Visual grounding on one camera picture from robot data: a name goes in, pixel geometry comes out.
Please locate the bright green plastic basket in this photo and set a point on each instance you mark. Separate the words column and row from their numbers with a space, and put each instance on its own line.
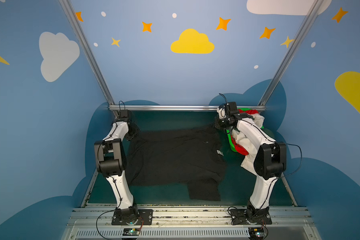
column 258, row 119

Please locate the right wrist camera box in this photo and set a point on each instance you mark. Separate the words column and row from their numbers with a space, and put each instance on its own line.
column 231, row 108

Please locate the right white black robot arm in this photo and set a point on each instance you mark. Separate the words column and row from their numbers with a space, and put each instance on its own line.
column 265, row 158

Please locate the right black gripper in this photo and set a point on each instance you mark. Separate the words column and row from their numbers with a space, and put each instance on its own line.
column 219, row 123

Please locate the white t shirt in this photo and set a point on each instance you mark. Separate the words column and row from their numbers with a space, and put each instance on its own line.
column 243, row 140

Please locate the right side floor rail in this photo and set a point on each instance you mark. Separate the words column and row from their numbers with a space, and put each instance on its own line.
column 287, row 186

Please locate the aluminium post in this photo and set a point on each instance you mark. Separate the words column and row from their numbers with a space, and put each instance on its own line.
column 75, row 24
column 294, row 46

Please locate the right rear aluminium post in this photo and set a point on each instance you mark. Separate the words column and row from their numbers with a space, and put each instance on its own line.
column 294, row 46

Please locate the front aluminium rail bed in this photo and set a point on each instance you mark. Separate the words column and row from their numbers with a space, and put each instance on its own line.
column 189, row 223

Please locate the right green circuit board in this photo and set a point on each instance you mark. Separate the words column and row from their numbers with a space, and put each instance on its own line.
column 256, row 233

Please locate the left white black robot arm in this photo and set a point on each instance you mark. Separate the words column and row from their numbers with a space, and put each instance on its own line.
column 111, row 162

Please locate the red t shirt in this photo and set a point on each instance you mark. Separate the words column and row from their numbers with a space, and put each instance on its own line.
column 233, row 145

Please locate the black t shirt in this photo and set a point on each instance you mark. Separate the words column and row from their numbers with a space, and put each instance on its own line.
column 188, row 156

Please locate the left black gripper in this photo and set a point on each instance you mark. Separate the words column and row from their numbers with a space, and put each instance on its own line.
column 132, row 132

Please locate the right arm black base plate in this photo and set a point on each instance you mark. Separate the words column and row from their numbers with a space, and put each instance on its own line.
column 248, row 217

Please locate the green circuit board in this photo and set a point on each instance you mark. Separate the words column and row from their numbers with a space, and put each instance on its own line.
column 131, row 232
column 256, row 233

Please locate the left green circuit board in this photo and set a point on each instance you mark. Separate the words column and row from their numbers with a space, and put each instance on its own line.
column 131, row 232

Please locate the left rear aluminium post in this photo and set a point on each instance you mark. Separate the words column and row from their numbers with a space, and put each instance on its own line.
column 75, row 24

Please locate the rear horizontal aluminium rail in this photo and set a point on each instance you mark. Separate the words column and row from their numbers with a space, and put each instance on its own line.
column 164, row 108

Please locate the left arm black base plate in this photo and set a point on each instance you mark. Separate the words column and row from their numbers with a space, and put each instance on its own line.
column 132, row 217

